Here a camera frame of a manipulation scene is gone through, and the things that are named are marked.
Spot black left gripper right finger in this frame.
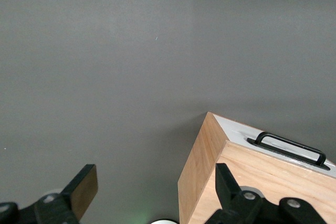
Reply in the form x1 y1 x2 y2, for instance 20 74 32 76
207 163 326 224

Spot white-fronted wooden drawer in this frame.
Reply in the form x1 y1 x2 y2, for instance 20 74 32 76
213 113 336 179

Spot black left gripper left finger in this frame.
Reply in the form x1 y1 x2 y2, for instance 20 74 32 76
0 164 98 224

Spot black metal drawer handle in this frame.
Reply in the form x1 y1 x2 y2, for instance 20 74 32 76
246 131 331 171

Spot wooden drawer cabinet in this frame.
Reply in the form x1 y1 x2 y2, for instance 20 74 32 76
177 111 336 224

